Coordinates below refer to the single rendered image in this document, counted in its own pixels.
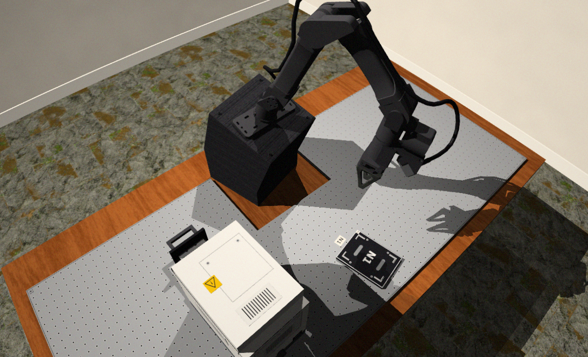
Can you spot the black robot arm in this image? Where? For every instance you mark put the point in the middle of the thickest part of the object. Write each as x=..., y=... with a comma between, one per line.
x=338, y=21

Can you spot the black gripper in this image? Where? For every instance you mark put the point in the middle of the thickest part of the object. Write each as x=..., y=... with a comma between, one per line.
x=368, y=165

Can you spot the small cream label with black letters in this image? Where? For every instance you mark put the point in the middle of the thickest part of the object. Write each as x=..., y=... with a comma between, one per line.
x=340, y=240

